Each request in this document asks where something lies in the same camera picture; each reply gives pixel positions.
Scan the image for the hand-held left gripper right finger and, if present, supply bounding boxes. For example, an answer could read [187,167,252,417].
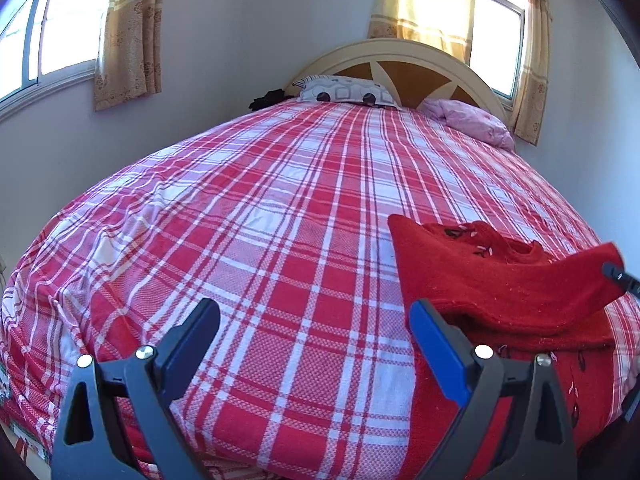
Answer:
[409,298,581,480]

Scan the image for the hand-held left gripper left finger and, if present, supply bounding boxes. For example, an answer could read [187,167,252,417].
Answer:
[50,298,222,480]

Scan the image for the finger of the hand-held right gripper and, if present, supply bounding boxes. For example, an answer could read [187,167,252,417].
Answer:
[601,260,640,307]

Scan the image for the red knit sweater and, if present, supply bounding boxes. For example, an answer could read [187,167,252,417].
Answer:
[387,214,632,480]

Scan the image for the red plaid bedsheet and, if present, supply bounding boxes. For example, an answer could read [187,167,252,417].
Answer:
[0,97,640,480]

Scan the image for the pink pillow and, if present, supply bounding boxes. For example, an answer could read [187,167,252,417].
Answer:
[417,98,516,152]

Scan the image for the yellow patterned curtain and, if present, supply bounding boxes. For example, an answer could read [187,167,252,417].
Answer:
[368,0,477,63]
[509,0,554,147]
[93,0,164,112]

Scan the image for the dark cloth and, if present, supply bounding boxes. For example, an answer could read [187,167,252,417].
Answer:
[249,89,301,112]

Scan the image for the white framed window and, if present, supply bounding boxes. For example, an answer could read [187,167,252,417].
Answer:
[0,0,121,111]
[469,0,527,102]

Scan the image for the grey patterned pillow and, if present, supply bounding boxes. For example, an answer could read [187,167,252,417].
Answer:
[291,75,402,109]

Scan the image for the cream wooden headboard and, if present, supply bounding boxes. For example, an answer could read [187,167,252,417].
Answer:
[282,38,511,126]

